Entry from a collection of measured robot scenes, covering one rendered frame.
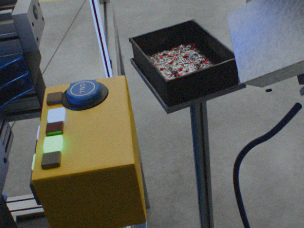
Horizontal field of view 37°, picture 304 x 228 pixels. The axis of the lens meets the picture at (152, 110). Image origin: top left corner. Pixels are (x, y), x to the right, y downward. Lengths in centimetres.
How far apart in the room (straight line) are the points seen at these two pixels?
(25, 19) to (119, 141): 59
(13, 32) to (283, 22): 56
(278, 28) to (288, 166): 125
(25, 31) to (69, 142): 57
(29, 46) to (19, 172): 118
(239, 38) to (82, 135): 40
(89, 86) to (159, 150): 153
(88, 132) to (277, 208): 138
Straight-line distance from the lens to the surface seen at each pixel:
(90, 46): 296
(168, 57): 104
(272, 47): 75
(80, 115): 49
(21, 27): 101
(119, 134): 46
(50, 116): 49
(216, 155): 199
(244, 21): 79
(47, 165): 44
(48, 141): 46
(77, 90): 52
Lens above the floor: 136
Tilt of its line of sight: 37 degrees down
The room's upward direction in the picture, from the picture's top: 9 degrees counter-clockwise
